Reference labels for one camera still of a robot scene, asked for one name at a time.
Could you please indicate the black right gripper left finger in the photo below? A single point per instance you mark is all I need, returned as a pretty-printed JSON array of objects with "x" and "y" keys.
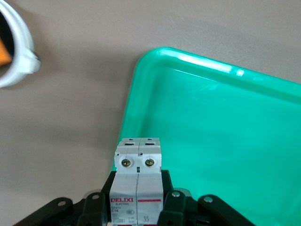
[{"x": 94, "y": 207}]

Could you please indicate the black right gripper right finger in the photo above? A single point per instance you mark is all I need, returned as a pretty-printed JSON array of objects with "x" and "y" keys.
[{"x": 178, "y": 204}]

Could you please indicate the white red circuit breaker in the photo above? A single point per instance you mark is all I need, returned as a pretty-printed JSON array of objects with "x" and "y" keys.
[{"x": 136, "y": 179}]

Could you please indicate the green plastic tray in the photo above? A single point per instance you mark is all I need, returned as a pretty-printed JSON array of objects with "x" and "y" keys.
[{"x": 223, "y": 141}]

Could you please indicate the white round container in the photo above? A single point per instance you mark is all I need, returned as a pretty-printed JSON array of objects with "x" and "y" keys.
[{"x": 20, "y": 58}]

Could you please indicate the orange button box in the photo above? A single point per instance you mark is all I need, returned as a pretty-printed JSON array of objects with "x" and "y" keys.
[{"x": 3, "y": 53}]

